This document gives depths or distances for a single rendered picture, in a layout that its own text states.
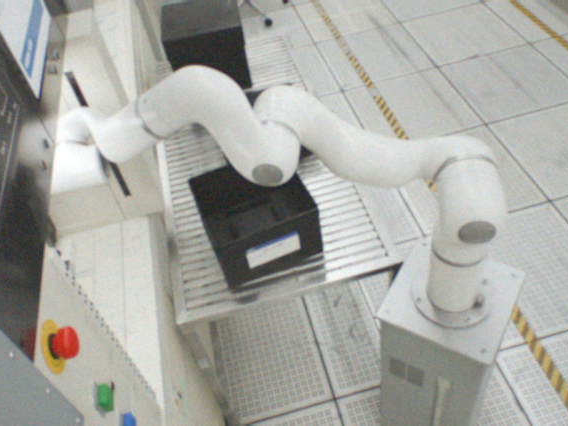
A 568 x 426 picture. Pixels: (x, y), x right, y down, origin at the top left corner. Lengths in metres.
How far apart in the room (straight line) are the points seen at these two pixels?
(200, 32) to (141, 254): 0.86
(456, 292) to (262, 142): 0.60
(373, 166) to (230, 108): 0.28
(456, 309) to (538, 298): 1.06
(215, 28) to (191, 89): 1.05
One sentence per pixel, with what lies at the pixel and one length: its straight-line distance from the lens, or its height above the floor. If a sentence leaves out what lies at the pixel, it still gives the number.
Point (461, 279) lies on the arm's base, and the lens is 1.24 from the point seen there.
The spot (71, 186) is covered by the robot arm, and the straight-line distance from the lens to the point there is 1.19.
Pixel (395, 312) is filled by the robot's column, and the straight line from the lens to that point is 1.35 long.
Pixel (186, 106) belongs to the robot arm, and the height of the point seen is 1.38.
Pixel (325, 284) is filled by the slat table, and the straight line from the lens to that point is 1.41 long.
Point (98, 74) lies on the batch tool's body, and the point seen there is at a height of 1.31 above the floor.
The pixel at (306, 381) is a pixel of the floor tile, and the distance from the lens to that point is 2.12.
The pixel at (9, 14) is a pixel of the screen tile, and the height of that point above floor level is 1.58.
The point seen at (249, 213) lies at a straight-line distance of 1.58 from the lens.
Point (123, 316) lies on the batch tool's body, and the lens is 1.34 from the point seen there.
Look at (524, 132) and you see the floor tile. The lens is 3.07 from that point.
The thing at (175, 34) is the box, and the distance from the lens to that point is 2.00.
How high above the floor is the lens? 1.90
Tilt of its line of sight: 46 degrees down
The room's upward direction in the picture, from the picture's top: 12 degrees counter-clockwise
